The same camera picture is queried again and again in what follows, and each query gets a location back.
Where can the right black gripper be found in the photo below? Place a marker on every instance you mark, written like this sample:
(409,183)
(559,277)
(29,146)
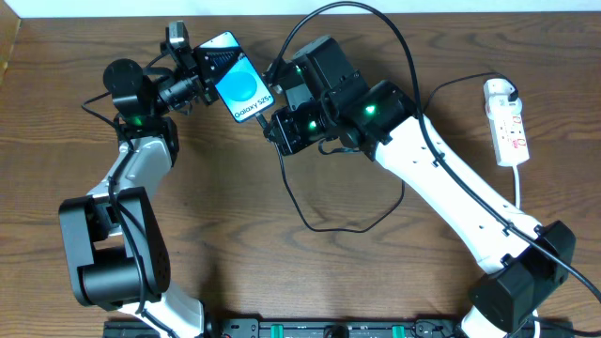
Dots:
(274,130)

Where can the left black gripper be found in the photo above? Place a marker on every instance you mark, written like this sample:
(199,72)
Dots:
(203,75)

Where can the blue screen Galaxy smartphone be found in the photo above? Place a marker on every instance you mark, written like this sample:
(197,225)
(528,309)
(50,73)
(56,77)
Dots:
(242,90)

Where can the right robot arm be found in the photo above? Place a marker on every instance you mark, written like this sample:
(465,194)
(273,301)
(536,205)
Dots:
(523,261)

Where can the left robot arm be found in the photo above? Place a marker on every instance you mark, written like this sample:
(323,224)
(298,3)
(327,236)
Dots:
(116,256)

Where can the white USB charger plug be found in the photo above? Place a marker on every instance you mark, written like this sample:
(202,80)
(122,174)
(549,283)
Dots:
(500,86)

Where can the white power strip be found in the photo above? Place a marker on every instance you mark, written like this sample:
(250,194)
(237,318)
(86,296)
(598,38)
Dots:
(507,129)

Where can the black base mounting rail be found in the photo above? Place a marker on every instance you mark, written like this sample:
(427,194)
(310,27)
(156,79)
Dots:
(253,328)

